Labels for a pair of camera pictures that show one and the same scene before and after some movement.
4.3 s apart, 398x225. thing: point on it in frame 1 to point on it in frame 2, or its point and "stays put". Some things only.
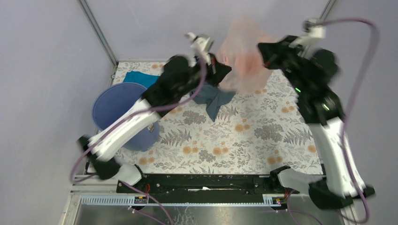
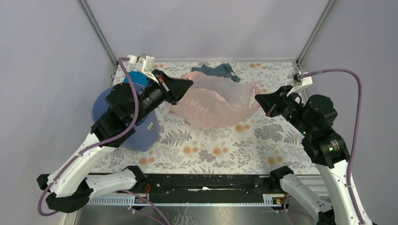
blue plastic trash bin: (114, 99) stays put
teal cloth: (145, 79) stays put
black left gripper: (216, 71) to (173, 89)
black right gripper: (271, 53) to (270, 101)
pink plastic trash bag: (240, 51) to (215, 101)
